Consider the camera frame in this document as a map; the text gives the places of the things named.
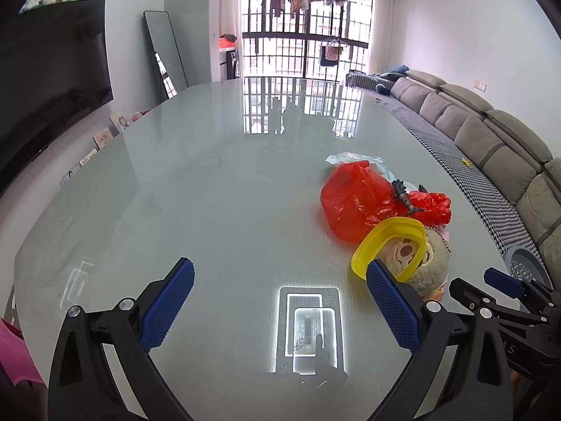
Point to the small hanging garment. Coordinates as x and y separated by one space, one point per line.
332 54

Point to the wall socket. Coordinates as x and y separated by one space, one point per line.
480 85

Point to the small blue item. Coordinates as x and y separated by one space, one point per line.
384 90

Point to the black television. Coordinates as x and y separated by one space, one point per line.
44 79

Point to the yellow plastic lid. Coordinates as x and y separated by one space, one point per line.
372 245

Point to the grey sofa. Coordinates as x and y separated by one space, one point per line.
495 140

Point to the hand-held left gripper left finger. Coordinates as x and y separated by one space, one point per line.
168 305

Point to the red basin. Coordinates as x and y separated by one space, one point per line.
226 43

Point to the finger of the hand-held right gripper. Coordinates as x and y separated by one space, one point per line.
473 298
504 281

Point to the standing mirror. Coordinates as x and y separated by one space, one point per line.
168 55

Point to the picture card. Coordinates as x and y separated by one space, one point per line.
70 174
102 137
141 115
87 158
119 122

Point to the beige plush toy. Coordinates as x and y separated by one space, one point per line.
431 267

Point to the pink plastic stool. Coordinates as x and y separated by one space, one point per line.
15 355

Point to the red plastic bag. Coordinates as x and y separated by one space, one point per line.
355 201

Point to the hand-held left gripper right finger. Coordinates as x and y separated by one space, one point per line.
392 305

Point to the houndstooth blanket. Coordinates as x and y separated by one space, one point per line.
473 175

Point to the dark cabinet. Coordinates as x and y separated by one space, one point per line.
231 65

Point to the grey perforated basket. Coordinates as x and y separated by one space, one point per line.
526 265

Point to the small yellow toy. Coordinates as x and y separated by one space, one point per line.
466 162

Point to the window grille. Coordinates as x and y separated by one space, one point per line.
307 48

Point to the dark dinosaur toy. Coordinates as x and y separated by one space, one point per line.
405 199

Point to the blue cloth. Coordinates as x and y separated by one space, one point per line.
399 69

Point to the wet wipes packet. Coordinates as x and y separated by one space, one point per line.
350 158

